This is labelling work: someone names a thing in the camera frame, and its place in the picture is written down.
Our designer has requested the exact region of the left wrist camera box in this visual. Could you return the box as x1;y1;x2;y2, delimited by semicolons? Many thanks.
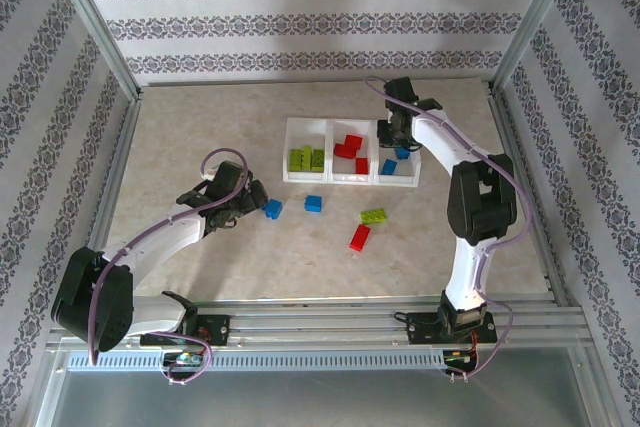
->
202;160;250;198

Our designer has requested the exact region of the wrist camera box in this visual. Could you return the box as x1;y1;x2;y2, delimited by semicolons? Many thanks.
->
202;160;250;198
383;76;420;108

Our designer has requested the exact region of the left aluminium frame post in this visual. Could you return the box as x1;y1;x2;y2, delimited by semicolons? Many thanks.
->
42;0;144;101

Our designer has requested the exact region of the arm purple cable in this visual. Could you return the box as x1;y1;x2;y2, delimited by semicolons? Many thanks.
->
364;76;531;383
87;147;250;388

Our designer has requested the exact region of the left small circuit board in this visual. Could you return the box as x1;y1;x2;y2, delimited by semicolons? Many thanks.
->
162;351;204;367

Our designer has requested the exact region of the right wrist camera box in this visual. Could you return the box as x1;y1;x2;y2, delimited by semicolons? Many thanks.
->
383;76;420;108

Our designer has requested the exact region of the aluminium side rail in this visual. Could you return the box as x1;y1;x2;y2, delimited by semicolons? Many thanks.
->
484;81;571;308
69;94;144;311

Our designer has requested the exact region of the large red lego brick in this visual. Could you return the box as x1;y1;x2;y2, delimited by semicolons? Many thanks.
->
333;134;365;159

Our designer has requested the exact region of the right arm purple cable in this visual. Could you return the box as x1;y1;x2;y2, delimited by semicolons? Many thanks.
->
364;76;531;383

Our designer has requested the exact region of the left aluminium side rail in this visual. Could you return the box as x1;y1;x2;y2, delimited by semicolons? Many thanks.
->
69;94;144;311

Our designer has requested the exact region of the right aluminium frame post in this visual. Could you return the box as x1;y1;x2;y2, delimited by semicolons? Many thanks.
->
492;0;586;93

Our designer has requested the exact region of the right aluminium side rail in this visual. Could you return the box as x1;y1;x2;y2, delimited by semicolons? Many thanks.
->
484;81;571;308

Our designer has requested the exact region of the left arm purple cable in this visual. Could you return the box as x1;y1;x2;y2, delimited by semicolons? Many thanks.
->
87;147;250;388

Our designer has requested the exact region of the grey metal sheet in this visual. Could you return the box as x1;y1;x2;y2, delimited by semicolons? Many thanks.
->
29;346;609;427

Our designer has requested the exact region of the white three-compartment container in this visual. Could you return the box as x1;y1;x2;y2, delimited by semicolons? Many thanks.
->
281;116;421;189

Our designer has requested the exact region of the slotted grey cable duct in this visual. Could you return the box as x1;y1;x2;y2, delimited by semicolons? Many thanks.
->
64;349;449;373

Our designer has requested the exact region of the aluminium frame post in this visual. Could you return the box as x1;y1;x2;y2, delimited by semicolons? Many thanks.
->
42;0;144;101
492;0;586;93

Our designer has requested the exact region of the long red lego brick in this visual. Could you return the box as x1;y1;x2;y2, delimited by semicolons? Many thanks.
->
349;224;372;252

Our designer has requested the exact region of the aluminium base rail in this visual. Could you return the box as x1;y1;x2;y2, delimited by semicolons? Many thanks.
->
47;296;587;348

